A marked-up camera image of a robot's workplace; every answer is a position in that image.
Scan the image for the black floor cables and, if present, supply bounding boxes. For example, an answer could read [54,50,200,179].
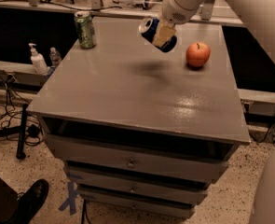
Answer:
[0,64,45,147]

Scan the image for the blue pepsi can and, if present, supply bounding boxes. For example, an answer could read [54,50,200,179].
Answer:
[139,17,177,53]

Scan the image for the white pump dispenser bottle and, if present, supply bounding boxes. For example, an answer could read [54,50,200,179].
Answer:
[29,43,48,76]

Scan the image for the black leather shoe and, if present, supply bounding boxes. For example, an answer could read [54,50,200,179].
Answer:
[3,179,49,224]

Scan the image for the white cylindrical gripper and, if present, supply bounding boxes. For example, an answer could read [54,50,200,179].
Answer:
[152,0,206,48]

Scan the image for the green soda can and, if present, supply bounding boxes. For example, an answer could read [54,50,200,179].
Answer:
[74,11,96,49]

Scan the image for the grey drawer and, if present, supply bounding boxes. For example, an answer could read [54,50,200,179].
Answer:
[64,165,207,205]
[44,134,228,182]
[77,187,195,218]

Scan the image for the grey drawer cabinet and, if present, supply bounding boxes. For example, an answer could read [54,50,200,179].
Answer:
[28,17,250,210]

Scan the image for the top grey drawer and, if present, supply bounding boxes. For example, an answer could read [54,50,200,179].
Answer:
[44,134,228,182]

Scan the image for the bottom grey drawer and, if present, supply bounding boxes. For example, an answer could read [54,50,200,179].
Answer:
[77,187,195,218]

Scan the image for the black power adapter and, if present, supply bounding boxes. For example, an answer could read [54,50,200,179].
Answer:
[27,124,40,138]

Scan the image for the middle grey drawer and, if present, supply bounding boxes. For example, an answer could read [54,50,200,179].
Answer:
[64,165,207,205]

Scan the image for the black stand leg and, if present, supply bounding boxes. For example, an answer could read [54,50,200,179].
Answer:
[0,104,28,160]

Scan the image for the red orange apple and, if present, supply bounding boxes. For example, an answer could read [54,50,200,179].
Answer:
[186,42,211,68]

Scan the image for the small clear plastic bottle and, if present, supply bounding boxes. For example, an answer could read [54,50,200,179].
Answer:
[49,47,62,67]

